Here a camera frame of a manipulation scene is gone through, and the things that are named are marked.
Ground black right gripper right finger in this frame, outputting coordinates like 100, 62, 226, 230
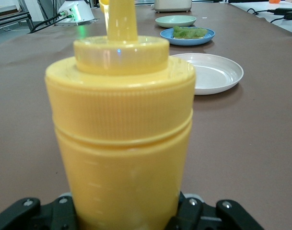
171, 191, 265, 230

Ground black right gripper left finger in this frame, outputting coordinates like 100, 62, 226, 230
0, 195, 77, 230

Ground yellow squeeze bottle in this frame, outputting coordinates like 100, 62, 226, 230
44, 0, 197, 230

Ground green lettuce leaf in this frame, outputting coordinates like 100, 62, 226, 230
172, 25, 209, 40

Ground beige round plate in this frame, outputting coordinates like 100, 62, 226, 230
169, 53, 245, 96

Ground blue round plate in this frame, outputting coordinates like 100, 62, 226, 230
160, 27, 216, 46

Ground light green round plate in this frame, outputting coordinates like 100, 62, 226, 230
155, 15, 198, 28

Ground black metal rack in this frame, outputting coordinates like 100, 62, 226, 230
0, 0, 34, 35

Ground white side table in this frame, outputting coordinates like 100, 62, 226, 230
229, 1, 292, 37

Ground beige chrome toaster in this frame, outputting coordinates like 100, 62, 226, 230
153, 0, 193, 13

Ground black power adapter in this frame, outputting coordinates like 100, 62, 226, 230
267, 7, 292, 21

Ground black arm base cable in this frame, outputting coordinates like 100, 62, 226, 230
29, 11, 73, 34

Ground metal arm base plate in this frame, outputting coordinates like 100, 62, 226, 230
54, 17, 100, 27

